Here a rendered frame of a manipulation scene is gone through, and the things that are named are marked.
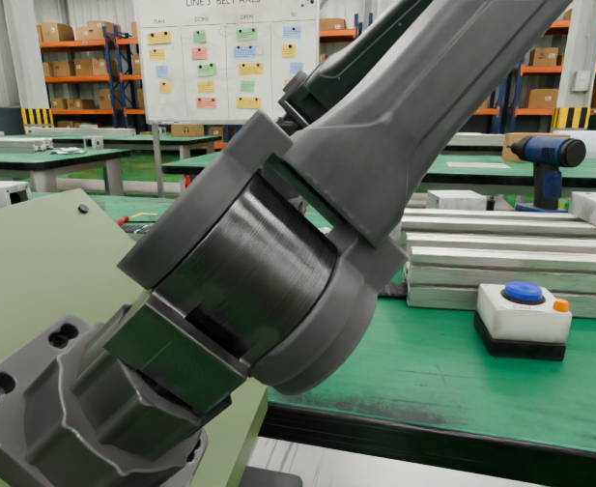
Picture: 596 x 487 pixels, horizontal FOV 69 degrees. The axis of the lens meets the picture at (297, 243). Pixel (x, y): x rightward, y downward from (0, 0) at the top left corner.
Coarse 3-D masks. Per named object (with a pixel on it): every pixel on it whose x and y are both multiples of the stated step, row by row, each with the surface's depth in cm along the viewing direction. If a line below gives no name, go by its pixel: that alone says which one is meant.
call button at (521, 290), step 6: (510, 282) 52; (516, 282) 52; (522, 282) 52; (504, 288) 52; (510, 288) 51; (516, 288) 50; (522, 288) 50; (528, 288) 50; (534, 288) 50; (540, 288) 51; (510, 294) 50; (516, 294) 50; (522, 294) 50; (528, 294) 49; (534, 294) 49; (540, 294) 50; (528, 300) 49; (534, 300) 49
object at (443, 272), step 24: (408, 240) 67; (432, 240) 66; (456, 240) 66; (480, 240) 66; (504, 240) 65; (528, 240) 66; (552, 240) 65; (576, 240) 65; (408, 264) 67; (432, 264) 61; (456, 264) 61; (480, 264) 59; (504, 264) 59; (528, 264) 58; (552, 264) 58; (576, 264) 57; (408, 288) 64; (432, 288) 61; (456, 288) 62; (552, 288) 59; (576, 288) 58; (576, 312) 59
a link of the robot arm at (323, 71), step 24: (408, 0) 42; (432, 0) 41; (384, 24) 45; (408, 24) 44; (360, 48) 49; (384, 48) 47; (312, 72) 58; (336, 72) 53; (360, 72) 51; (312, 96) 59; (336, 96) 56; (312, 120) 61
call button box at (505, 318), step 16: (480, 288) 55; (496, 288) 54; (544, 288) 54; (480, 304) 54; (496, 304) 49; (512, 304) 49; (528, 304) 49; (544, 304) 49; (480, 320) 54; (496, 320) 49; (512, 320) 48; (528, 320) 48; (544, 320) 48; (560, 320) 47; (480, 336) 54; (496, 336) 49; (512, 336) 49; (528, 336) 49; (544, 336) 48; (560, 336) 48; (496, 352) 50; (512, 352) 49; (528, 352) 49; (544, 352) 49; (560, 352) 49
